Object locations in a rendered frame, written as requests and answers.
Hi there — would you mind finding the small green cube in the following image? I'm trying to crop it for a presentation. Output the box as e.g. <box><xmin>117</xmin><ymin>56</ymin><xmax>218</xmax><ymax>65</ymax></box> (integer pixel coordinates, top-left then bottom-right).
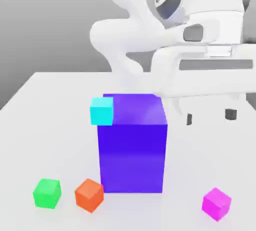
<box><xmin>32</xmin><ymin>178</ymin><xmax>62</xmax><ymax>210</ymax></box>

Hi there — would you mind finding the small magenta cube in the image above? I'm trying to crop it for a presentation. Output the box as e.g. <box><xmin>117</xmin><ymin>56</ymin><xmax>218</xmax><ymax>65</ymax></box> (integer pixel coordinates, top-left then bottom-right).
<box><xmin>201</xmin><ymin>187</ymin><xmax>233</xmax><ymax>223</ymax></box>

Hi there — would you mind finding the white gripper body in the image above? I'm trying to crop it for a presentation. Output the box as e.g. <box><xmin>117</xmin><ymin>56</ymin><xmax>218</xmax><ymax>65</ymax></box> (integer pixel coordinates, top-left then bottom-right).
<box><xmin>150</xmin><ymin>44</ymin><xmax>256</xmax><ymax>98</ymax></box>

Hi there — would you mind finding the small orange cube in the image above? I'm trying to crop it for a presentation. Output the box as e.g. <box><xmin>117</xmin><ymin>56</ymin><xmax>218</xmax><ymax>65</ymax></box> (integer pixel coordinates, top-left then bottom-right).
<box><xmin>74</xmin><ymin>178</ymin><xmax>105</xmax><ymax>214</ymax></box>

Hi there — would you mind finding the small cyan cube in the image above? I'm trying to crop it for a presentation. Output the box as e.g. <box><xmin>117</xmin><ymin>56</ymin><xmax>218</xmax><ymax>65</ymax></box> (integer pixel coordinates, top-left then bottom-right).
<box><xmin>89</xmin><ymin>97</ymin><xmax>114</xmax><ymax>126</ymax></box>

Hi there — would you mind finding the large purple box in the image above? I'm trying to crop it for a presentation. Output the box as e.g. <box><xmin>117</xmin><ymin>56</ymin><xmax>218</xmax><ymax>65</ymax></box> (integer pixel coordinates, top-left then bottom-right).
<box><xmin>97</xmin><ymin>93</ymin><xmax>168</xmax><ymax>194</ymax></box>

